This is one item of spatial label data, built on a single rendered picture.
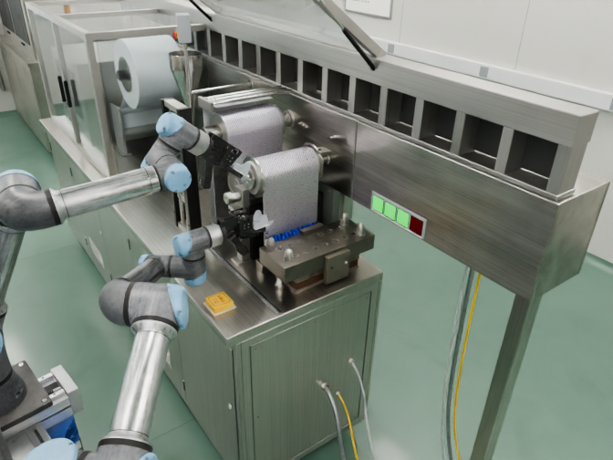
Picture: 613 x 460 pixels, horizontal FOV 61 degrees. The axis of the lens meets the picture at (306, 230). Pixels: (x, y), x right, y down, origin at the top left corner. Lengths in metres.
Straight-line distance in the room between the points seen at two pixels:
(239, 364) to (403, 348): 1.44
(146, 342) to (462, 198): 0.94
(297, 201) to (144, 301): 0.75
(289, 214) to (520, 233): 0.82
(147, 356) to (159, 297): 0.15
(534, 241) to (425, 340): 1.72
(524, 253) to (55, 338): 2.55
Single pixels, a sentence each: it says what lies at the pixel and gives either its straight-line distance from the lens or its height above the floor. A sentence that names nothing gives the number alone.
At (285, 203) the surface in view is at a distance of 1.87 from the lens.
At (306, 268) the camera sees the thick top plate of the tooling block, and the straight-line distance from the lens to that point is 1.78.
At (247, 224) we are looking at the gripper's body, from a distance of 1.79.
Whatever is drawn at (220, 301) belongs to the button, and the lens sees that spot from 1.77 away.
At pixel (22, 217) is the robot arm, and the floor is 1.37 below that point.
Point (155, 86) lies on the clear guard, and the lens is 2.66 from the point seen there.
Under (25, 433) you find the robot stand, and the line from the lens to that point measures 1.80.
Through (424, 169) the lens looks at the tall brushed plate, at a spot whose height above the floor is 1.38.
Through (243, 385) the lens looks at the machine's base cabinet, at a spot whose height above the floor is 0.67.
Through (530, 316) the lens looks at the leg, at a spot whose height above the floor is 0.97.
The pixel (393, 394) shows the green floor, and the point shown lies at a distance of 2.76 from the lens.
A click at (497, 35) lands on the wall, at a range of 4.30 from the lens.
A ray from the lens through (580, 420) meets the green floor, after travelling 2.96.
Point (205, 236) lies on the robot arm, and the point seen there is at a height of 1.13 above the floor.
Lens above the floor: 2.00
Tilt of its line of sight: 30 degrees down
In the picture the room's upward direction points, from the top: 1 degrees clockwise
